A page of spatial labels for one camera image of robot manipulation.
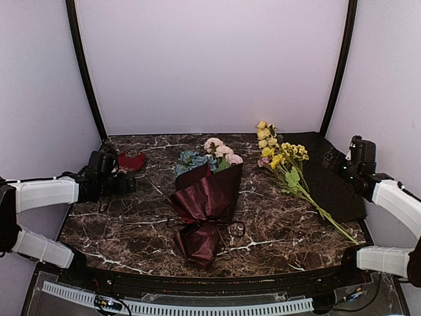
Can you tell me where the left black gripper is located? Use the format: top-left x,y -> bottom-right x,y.
98,171 -> 136,197

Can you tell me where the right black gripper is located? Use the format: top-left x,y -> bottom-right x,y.
323,147 -> 360,184

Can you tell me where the red wrapping paper sheet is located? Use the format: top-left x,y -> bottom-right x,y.
167,163 -> 246,270

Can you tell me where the pink fake rose bunch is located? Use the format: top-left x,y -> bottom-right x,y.
203,138 -> 243,173

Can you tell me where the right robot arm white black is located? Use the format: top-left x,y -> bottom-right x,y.
322,141 -> 420,287

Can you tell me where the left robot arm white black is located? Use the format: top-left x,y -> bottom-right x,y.
1,172 -> 136,287

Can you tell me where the yellow fake flower bunch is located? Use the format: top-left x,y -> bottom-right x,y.
257,120 -> 358,245

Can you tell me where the red embroidered round pouch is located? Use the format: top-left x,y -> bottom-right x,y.
118,150 -> 146,172

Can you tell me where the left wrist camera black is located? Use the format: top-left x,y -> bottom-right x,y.
87,151 -> 118,176

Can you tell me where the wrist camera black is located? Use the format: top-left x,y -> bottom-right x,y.
345,135 -> 376,165
87,151 -> 118,176

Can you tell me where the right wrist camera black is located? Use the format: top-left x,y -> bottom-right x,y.
345,135 -> 376,165

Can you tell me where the black front table rail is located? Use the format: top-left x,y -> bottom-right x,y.
28,253 -> 399,302

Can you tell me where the white cable duct strip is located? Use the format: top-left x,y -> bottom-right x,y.
41,281 -> 314,315

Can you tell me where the right black frame post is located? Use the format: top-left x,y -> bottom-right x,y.
319,0 -> 358,138

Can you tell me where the black frame post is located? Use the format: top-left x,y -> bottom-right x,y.
65,0 -> 108,142
319,0 -> 358,138

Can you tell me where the left black frame post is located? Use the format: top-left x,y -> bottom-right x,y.
65,0 -> 108,142

